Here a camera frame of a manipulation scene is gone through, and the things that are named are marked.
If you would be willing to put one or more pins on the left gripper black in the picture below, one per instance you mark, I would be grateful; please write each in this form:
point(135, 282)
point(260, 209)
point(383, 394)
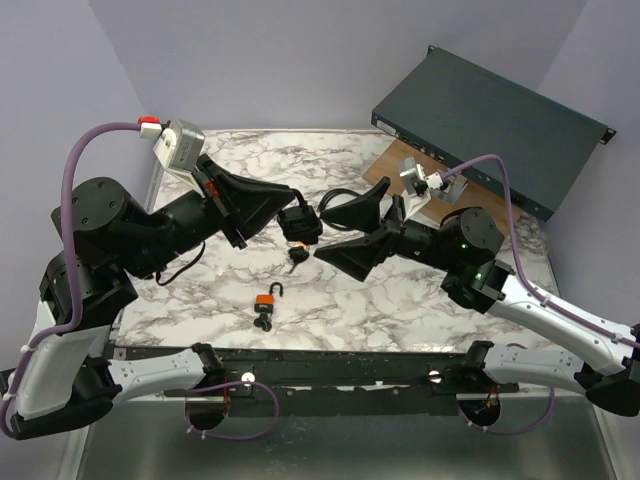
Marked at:
point(240, 202)

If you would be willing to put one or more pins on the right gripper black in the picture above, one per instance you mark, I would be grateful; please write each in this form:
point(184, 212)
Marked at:
point(357, 258)

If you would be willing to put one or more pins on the black padlock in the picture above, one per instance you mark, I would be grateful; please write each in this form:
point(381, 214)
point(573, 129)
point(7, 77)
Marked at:
point(300, 223)

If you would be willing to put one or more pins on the black padlock key bunch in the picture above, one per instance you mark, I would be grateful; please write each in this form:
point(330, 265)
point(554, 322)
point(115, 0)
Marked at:
point(297, 255)

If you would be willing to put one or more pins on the orange padlock with keys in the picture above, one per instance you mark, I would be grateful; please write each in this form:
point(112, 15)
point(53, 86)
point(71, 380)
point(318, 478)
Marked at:
point(264, 307)

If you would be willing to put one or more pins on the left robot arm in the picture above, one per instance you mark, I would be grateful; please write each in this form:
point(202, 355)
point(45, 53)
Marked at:
point(67, 385)

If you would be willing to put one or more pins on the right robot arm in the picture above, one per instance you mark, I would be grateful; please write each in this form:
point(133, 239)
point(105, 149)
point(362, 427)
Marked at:
point(597, 358)

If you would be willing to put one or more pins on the wooden board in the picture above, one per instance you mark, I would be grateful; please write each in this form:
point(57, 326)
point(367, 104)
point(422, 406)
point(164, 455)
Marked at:
point(475, 195)

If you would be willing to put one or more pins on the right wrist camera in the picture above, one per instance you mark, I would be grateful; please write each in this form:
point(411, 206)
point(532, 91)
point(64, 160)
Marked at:
point(418, 186)

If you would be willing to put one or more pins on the small grey stand camera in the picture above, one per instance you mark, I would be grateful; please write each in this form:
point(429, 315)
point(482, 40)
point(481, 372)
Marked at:
point(451, 189)

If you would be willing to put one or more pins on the dark teal network switch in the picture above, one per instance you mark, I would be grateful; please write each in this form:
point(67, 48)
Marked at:
point(454, 110)

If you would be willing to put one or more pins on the black mounting rail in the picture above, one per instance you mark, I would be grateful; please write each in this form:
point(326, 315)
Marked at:
point(304, 383)

